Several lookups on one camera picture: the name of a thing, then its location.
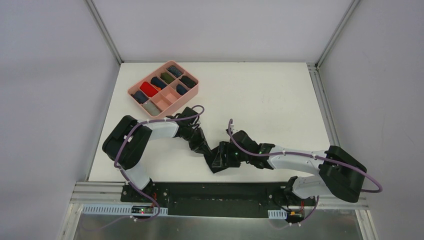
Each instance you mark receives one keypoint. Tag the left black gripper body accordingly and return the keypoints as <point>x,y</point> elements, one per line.
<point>200,144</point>

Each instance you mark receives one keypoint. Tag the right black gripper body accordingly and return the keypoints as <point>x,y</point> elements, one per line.
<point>227,155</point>

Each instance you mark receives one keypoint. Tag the black underwear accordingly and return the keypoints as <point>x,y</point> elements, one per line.
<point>216,160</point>
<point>188,81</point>

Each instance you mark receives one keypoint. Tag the grey underwear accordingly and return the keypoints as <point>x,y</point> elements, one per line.
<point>151,108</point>

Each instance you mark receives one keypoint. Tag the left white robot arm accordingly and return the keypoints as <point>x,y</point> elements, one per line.
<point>127,142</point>

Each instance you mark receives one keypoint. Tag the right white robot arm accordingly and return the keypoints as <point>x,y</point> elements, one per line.
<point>331,172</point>

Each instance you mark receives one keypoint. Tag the small navy rolled underwear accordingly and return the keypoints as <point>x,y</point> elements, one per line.
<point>181,90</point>

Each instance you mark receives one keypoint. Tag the black rolled underwear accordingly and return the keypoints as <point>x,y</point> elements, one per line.
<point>188,81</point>

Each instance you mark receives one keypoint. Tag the olive rolled underwear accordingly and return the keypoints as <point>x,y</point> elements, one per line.
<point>167,78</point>

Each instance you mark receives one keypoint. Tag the red rolled underwear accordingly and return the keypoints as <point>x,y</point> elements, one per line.
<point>148,89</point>

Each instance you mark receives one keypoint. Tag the dark blue rolled underwear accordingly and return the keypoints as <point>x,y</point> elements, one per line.
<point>140,97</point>

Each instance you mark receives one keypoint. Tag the striped rolled underwear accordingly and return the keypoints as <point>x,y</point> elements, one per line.
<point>174,71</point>

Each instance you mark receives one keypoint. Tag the pink divided organizer tray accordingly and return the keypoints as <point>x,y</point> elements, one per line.
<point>165,90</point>

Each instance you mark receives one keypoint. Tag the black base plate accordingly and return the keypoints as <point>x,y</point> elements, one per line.
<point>203,199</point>

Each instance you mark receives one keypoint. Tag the aluminium frame rail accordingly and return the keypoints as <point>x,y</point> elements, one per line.
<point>97,192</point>

